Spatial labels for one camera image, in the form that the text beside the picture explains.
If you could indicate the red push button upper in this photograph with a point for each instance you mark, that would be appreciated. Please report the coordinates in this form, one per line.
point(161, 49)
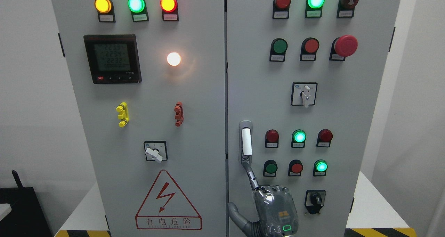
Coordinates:
point(309, 48)

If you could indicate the left door rotary switch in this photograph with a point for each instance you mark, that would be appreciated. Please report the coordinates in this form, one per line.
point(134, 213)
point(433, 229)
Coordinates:
point(156, 151)

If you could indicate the dark red buzzer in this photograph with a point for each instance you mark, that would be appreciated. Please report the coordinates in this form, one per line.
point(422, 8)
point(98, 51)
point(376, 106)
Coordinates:
point(346, 8)

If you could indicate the red indicator light middle left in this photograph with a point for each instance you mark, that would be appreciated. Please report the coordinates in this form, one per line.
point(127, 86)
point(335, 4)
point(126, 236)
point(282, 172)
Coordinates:
point(272, 139)

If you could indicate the green lit indicator top right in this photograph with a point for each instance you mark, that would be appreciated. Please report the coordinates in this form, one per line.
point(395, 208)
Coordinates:
point(314, 8)

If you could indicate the red indicator light middle right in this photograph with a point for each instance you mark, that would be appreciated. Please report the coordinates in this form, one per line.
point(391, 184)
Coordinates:
point(325, 137)

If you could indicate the green push button upper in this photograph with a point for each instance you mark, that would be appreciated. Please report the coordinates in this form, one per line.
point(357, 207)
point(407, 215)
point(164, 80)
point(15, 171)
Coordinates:
point(278, 50)

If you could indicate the black selector knob switch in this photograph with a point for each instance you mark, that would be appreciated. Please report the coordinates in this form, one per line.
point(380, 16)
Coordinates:
point(314, 201)

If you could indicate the right grey cabinet door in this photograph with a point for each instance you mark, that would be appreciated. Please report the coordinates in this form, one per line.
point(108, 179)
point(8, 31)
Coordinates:
point(260, 91)

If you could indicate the red-orange indicator light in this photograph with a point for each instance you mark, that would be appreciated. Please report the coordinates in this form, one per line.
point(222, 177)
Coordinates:
point(169, 10)

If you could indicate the left grey cabinet door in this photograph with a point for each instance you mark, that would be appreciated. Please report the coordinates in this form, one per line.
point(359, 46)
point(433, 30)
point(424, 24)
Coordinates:
point(196, 149)

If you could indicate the green lit button lower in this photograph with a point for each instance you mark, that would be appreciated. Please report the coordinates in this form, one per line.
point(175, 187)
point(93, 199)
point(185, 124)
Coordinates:
point(320, 168)

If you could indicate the yellow terminal connector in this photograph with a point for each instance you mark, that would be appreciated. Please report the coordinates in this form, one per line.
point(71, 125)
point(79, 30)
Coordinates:
point(123, 116)

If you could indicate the green push button lower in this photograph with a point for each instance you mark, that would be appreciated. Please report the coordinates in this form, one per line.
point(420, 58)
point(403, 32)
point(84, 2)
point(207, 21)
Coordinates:
point(270, 168)

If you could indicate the green indicator light top left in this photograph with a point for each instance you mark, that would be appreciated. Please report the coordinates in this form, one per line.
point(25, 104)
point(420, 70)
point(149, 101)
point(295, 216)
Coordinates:
point(138, 10)

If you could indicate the red indicator light top right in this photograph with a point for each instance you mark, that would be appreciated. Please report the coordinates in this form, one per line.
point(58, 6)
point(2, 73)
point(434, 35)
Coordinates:
point(280, 9)

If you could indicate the red indicator light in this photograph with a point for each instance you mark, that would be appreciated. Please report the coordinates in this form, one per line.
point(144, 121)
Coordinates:
point(325, 137)
point(280, 9)
point(272, 139)

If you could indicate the red terminal connector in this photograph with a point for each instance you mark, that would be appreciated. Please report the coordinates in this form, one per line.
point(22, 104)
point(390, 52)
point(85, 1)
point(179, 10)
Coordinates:
point(179, 115)

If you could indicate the grey cabinet door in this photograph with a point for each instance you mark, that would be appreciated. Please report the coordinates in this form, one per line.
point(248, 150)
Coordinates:
point(260, 91)
point(196, 149)

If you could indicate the red emergency stop button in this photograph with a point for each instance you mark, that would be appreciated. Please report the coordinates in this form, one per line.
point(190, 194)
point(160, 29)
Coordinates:
point(343, 47)

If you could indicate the green push button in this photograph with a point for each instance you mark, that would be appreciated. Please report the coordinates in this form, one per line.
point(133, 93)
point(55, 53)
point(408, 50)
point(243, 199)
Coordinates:
point(270, 168)
point(278, 50)

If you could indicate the white lit indicator lamp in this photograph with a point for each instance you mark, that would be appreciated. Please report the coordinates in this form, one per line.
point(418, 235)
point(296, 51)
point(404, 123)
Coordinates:
point(174, 59)

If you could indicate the red push button lower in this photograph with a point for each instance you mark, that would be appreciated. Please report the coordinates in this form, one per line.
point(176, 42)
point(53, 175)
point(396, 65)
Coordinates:
point(295, 168)

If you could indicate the red electric hazard sticker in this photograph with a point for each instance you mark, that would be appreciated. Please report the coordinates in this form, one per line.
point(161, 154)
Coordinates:
point(166, 207)

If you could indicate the green lit indicator middle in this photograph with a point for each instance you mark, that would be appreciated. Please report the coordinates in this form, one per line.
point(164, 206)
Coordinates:
point(298, 139)

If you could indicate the white rotary switch upper right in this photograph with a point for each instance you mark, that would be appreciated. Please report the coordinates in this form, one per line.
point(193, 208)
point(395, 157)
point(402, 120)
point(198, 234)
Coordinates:
point(303, 94)

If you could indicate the silver door handle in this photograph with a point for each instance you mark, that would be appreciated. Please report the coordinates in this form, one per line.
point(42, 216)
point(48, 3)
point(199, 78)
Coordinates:
point(245, 141)

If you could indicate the black digital power meter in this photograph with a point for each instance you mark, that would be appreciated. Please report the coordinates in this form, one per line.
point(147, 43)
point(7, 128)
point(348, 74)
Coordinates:
point(113, 58)

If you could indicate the yellow indicator light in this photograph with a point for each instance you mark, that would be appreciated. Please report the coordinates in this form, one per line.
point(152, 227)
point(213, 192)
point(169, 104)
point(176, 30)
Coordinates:
point(105, 10)

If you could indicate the green lit indicator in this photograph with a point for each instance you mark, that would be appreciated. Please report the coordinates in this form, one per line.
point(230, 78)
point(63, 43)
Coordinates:
point(314, 8)
point(298, 139)

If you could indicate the black box at left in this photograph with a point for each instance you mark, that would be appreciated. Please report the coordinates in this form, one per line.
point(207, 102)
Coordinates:
point(26, 218)

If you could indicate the red push button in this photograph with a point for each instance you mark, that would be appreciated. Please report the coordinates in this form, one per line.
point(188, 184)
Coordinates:
point(309, 48)
point(295, 168)

